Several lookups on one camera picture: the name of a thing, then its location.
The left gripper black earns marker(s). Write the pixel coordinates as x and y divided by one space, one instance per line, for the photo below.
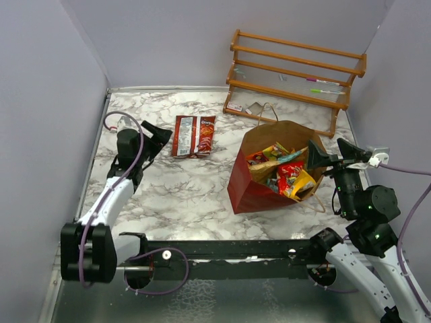
158 139

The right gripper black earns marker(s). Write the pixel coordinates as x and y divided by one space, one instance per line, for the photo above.
351 153

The red Doritos chip bag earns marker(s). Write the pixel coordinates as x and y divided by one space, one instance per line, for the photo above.
193 136

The brown red paper bag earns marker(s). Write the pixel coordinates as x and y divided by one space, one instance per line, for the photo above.
248 196

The orange Fox's candy bag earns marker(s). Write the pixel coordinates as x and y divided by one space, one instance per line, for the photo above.
270 153

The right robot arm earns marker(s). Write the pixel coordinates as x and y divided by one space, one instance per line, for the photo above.
389 285

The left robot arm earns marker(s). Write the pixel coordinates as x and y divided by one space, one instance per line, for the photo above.
89 252

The yellow snack packet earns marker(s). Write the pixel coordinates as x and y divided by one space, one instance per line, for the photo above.
302 182

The red snack packet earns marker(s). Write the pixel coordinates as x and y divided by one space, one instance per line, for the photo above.
287 174

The teal snack packet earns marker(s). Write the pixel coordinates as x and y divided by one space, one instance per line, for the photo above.
287 158

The green marker pen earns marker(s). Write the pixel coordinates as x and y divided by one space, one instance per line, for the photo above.
321 91

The pink marker pen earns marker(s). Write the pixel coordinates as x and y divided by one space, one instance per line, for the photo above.
323 81

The red white small box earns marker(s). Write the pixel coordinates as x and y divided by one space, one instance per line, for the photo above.
235 107

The open grey small box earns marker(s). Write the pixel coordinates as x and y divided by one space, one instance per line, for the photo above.
254 109

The orange wooden rack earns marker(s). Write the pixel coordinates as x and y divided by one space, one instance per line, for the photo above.
267 69

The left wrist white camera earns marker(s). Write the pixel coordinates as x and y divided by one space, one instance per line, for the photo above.
123 123

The wrist white camera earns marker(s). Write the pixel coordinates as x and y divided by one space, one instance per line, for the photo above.
379 156
123 123

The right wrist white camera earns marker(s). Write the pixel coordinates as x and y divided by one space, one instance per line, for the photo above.
379 156

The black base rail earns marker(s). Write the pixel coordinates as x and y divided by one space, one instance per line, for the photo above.
227 260

